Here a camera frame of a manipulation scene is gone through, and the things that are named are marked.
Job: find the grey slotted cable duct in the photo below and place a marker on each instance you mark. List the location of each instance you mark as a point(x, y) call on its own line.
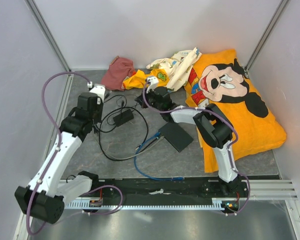
point(91, 204)

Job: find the black network switch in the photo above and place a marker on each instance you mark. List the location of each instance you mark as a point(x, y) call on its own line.
point(176, 136)

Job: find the cream dinosaur print cloth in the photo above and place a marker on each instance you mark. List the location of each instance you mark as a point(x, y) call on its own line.
point(177, 68)

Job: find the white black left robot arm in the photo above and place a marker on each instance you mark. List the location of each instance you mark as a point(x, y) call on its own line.
point(43, 198)

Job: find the orange Mickey Mouse pillow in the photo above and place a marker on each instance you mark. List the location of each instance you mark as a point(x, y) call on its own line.
point(218, 78)

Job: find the maroon red cloth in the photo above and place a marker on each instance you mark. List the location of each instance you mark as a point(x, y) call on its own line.
point(118, 70)

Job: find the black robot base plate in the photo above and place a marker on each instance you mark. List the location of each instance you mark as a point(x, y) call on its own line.
point(193, 190)

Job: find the black power adapter brick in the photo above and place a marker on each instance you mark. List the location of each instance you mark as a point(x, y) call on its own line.
point(123, 117)

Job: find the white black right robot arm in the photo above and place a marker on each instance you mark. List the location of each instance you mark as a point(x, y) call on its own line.
point(213, 126)

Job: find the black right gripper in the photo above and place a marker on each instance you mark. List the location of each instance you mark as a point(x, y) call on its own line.
point(140, 99)

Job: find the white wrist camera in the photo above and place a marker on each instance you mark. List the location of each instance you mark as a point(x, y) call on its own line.
point(97, 89)
point(151, 82)

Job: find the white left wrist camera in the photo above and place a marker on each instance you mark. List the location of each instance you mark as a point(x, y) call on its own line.
point(97, 89)

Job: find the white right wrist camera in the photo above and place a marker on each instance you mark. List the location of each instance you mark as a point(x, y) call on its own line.
point(151, 82)

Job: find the aluminium frame rail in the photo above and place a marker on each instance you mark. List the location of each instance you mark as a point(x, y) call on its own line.
point(268, 190)

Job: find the yellow dinosaur garment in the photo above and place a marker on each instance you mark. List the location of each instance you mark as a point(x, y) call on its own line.
point(138, 80)

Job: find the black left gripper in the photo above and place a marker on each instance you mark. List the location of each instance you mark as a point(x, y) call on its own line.
point(100, 106)

